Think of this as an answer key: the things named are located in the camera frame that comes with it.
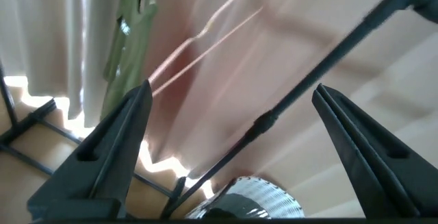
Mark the green long-sleeved shirt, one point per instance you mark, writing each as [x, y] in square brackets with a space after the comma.
[131, 39]

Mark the pink clothes hanger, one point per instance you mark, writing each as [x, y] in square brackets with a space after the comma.
[191, 39]

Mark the beige curtain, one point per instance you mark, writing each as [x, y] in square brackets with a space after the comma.
[239, 97]

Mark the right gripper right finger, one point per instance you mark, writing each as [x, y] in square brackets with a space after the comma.
[386, 169]

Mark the black clothes rack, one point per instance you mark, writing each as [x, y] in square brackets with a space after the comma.
[308, 80]

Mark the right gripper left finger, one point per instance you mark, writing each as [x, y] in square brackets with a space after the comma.
[102, 162]

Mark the white laundry basket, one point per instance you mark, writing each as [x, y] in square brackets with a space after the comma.
[260, 196]

